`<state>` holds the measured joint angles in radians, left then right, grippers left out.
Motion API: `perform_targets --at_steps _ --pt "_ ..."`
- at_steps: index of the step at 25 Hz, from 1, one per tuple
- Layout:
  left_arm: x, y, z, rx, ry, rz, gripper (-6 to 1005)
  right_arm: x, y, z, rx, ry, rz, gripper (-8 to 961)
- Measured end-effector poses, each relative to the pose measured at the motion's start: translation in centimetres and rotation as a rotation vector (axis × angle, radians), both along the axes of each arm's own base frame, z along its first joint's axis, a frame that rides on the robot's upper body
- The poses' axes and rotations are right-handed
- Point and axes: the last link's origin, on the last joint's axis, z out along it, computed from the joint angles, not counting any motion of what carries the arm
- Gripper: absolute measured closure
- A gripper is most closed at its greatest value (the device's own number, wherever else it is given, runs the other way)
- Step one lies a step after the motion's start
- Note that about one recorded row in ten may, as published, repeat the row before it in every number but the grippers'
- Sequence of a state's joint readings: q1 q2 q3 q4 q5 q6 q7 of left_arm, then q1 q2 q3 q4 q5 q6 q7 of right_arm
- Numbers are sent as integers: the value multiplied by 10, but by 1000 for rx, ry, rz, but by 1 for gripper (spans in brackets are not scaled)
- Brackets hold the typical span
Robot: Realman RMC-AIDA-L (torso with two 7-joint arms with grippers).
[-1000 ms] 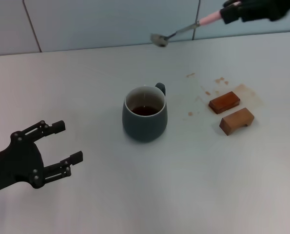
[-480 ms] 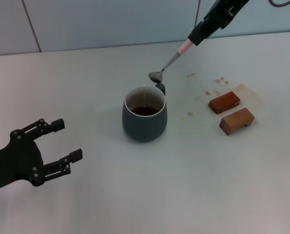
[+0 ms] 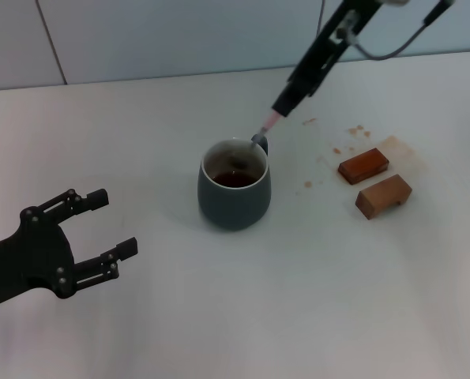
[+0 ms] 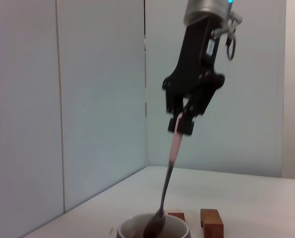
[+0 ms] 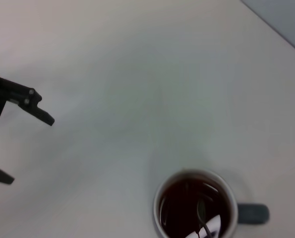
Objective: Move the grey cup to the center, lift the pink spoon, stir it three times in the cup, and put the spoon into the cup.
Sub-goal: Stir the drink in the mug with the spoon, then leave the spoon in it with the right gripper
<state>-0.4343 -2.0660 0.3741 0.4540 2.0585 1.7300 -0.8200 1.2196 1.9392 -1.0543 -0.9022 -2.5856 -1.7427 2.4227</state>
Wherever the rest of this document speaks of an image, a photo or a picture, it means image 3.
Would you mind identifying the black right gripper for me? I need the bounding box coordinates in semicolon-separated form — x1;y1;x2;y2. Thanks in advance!
271;0;382;117

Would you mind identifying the pink handled metal spoon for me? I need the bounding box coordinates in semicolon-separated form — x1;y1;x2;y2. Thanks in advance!
229;110;282;171

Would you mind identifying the dark reddish wooden block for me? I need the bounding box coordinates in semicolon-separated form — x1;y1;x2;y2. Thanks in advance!
337;147;390;186

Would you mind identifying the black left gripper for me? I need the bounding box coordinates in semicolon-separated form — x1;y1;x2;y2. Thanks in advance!
0;188;139;313

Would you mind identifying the dark grey ceramic cup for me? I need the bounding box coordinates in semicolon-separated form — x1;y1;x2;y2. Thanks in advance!
197;133;271;232

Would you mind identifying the light brown wooden block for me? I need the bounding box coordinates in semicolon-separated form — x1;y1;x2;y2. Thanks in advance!
355;173;413;221

